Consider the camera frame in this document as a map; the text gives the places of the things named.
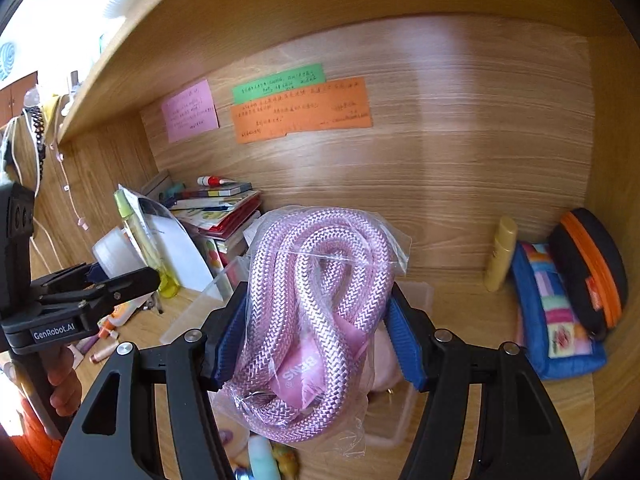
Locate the clear plastic storage bin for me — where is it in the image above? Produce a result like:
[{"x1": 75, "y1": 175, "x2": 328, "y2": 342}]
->
[{"x1": 158, "y1": 253, "x2": 435, "y2": 451}]

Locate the orange sticky note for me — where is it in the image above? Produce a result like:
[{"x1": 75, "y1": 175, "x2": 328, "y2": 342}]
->
[{"x1": 231, "y1": 77, "x2": 373, "y2": 144}]

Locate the pink rope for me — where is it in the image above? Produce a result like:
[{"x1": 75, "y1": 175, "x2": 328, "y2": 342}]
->
[{"x1": 209, "y1": 205, "x2": 412, "y2": 458}]

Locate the teal small tube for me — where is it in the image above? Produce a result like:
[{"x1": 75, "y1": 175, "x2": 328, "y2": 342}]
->
[{"x1": 247, "y1": 434, "x2": 281, "y2": 480}]

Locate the black orange zip case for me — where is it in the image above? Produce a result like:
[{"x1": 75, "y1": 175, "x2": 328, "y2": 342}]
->
[{"x1": 548, "y1": 207, "x2": 628, "y2": 341}]

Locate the orange jacket sleeve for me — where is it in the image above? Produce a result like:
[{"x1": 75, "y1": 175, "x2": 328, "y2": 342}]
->
[{"x1": 0, "y1": 398, "x2": 64, "y2": 480}]

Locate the pink round compact case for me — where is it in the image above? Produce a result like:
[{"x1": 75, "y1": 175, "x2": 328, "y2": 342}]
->
[{"x1": 360, "y1": 323, "x2": 402, "y2": 392}]

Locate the stack of books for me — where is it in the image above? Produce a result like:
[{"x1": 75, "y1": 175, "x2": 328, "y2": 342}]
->
[{"x1": 141, "y1": 170, "x2": 262, "y2": 271}]

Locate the white round cream jar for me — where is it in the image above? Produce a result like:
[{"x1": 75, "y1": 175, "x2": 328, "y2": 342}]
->
[{"x1": 92, "y1": 228, "x2": 139, "y2": 278}]

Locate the yellow green spray bottle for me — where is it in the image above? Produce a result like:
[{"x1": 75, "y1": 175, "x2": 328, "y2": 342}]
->
[{"x1": 114, "y1": 185, "x2": 180, "y2": 298}]

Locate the small yellow lotion bottle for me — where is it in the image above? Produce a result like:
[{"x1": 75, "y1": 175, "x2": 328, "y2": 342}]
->
[{"x1": 484, "y1": 216, "x2": 518, "y2": 292}]

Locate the blue patchwork pouch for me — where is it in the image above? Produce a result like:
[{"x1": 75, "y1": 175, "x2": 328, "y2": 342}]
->
[{"x1": 511, "y1": 242, "x2": 606, "y2": 380}]

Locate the person left hand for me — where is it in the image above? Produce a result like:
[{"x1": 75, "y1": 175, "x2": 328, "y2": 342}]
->
[{"x1": 40, "y1": 347, "x2": 82, "y2": 417}]

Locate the pink lip balm stick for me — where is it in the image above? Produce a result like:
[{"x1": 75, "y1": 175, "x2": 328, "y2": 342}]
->
[{"x1": 89, "y1": 340, "x2": 119, "y2": 364}]

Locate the green sticky note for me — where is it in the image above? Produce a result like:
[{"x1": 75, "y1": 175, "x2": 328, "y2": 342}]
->
[{"x1": 232, "y1": 63, "x2": 326, "y2": 105}]

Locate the pink sticky note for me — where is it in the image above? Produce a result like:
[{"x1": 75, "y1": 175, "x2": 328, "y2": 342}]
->
[{"x1": 160, "y1": 79, "x2": 219, "y2": 143}]

